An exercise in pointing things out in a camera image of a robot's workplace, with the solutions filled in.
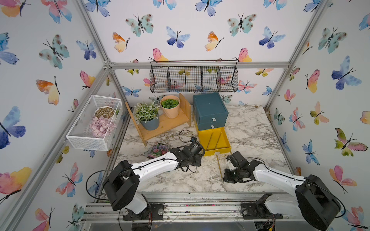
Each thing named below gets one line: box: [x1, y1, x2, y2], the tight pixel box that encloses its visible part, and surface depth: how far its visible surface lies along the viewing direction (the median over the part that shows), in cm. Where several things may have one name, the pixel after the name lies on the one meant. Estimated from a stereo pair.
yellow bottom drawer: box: [198, 127, 232, 157], surface depth 103 cm
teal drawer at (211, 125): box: [198, 121, 226, 131], surface depth 98 cm
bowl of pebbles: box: [94, 106, 116, 119], surface depth 72 cm
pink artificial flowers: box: [89, 116, 117, 139], surface depth 65 cm
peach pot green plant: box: [159, 95, 181, 119], surface depth 98 cm
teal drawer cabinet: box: [192, 92, 229, 131], surface depth 96 cm
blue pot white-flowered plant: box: [134, 101, 160, 131], surface depth 89 cm
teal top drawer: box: [198, 112, 229, 125], surface depth 91 cm
